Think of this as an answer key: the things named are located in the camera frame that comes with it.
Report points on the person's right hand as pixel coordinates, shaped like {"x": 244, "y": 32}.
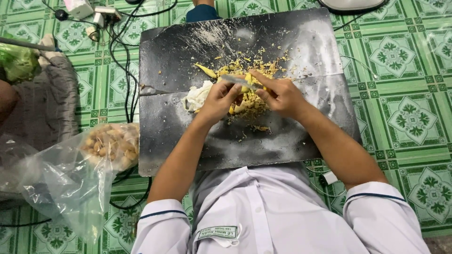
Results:
{"x": 286, "y": 98}

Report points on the person's left hand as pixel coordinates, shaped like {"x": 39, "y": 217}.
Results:
{"x": 216, "y": 104}

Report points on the steel knife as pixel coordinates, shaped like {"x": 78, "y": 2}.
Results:
{"x": 236, "y": 80}

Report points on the yellow ginger root piece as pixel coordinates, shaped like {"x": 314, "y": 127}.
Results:
{"x": 248, "y": 78}

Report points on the crumpled white cloth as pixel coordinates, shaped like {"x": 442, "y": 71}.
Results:
{"x": 197, "y": 97}

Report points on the short peeled yellow root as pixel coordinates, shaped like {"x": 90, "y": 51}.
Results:
{"x": 240, "y": 108}

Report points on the long peeled yellow root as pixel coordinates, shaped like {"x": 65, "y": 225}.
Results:
{"x": 206, "y": 70}

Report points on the pile of ginger peelings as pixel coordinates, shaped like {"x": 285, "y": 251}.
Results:
{"x": 257, "y": 67}

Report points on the black cutting board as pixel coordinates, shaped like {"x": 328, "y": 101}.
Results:
{"x": 183, "y": 141}

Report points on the person's blue trouser leg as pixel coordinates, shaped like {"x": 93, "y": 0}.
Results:
{"x": 202, "y": 14}

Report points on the heap of unpeeled ginger roots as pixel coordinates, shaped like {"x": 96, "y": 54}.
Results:
{"x": 113, "y": 144}

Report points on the white appliance with black rim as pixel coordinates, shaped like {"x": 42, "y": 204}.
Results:
{"x": 353, "y": 4}

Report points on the person's white shirt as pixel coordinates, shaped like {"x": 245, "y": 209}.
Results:
{"x": 275, "y": 218}

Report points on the white power strip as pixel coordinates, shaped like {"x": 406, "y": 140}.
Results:
{"x": 107, "y": 14}

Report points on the small white plug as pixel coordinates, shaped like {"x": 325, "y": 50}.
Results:
{"x": 93, "y": 33}

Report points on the white power adapter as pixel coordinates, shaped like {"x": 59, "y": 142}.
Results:
{"x": 78, "y": 7}

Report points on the grey quilted cloth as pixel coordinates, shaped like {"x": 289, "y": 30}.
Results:
{"x": 46, "y": 102}

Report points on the clear plastic bag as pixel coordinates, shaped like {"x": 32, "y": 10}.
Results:
{"x": 60, "y": 176}

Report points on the beige cloth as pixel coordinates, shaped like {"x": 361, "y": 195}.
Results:
{"x": 48, "y": 54}

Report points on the black round plug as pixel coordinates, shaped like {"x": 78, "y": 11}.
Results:
{"x": 61, "y": 14}

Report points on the grey metal rod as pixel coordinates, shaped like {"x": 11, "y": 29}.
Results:
{"x": 26, "y": 44}

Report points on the green plastic bag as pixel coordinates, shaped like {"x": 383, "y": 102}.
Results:
{"x": 16, "y": 63}

